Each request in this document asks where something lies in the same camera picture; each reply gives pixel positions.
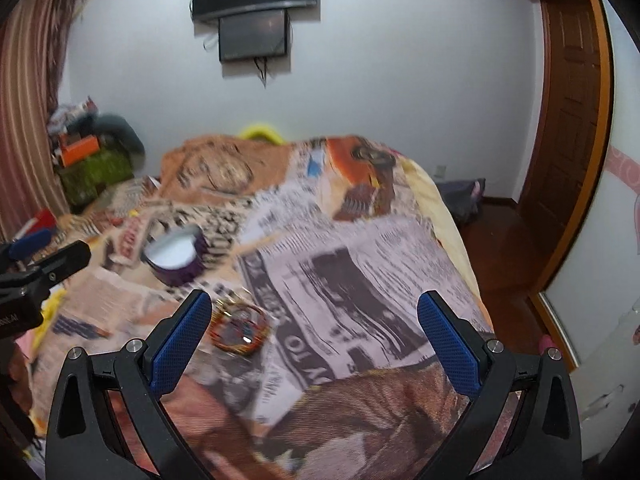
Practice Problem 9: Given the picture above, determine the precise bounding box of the red beaded hoop pendant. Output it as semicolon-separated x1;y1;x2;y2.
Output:
206;288;270;358

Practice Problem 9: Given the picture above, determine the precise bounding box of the brown wooden door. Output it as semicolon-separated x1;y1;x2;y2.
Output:
518;0;614;292

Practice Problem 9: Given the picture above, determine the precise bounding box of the green patterned cloth pile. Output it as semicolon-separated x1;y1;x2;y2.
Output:
58;148;134;207

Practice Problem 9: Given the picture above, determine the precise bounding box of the striped red beige curtain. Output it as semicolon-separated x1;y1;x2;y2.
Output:
1;0;77;240

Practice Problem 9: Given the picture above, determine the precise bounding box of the pink slipper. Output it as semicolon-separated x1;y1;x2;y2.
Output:
538;334;556;356

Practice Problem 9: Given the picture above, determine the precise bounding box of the newspaper print bed blanket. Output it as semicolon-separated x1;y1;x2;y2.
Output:
32;136;494;479

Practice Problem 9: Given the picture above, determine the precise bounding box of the dark bag on floor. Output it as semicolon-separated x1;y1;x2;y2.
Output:
436;178;486;224

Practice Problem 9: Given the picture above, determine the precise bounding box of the small dark wall screen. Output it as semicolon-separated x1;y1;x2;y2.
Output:
218;10;290;63

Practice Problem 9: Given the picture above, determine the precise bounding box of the yellow object behind bed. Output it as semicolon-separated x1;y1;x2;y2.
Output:
238;122;288;145

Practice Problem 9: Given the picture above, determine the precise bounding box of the white wall socket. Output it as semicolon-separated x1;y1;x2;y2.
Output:
434;165;447;179

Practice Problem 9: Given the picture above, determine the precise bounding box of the red book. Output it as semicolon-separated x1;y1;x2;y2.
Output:
13;208;56;240

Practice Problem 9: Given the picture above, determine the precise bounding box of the orange box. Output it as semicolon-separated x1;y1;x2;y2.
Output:
60;136;101;168

